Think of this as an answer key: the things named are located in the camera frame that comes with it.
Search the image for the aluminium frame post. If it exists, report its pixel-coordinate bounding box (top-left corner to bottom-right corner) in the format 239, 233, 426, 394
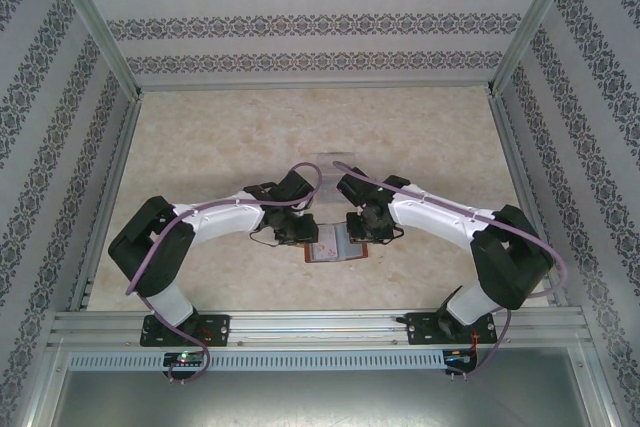
41, 0, 144, 100
487, 0, 587, 97

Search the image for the aluminium mounting rail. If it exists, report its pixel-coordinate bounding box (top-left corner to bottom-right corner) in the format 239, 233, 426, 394
48, 307, 587, 349

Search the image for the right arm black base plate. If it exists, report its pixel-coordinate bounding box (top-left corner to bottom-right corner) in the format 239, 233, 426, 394
405, 311, 499, 346

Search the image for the grey slotted cable duct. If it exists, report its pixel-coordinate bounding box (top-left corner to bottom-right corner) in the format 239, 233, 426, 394
66, 350, 447, 371

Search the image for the white card with pink print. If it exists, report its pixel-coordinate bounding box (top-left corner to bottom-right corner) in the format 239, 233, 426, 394
309, 242, 338, 262

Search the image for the clear acrylic card rack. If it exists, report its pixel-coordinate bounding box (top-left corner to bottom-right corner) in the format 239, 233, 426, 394
313, 150, 358, 206

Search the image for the grey metal sheet panel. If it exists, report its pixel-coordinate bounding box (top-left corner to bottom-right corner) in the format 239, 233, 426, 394
47, 368, 614, 427

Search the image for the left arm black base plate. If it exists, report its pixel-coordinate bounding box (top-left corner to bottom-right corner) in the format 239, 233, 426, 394
139, 314, 232, 349

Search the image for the thin black cable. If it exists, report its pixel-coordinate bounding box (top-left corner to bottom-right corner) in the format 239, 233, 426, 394
247, 229, 279, 249
374, 225, 404, 246

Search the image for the brown leather card holder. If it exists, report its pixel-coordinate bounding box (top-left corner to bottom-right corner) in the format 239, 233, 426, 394
303, 220, 372, 265

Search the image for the aluminium side rail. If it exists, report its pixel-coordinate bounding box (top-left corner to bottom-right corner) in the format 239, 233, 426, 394
68, 95, 144, 312
488, 95, 569, 307

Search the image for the aluminium back rail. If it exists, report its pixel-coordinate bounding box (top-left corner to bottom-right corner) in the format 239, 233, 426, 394
138, 80, 494, 95

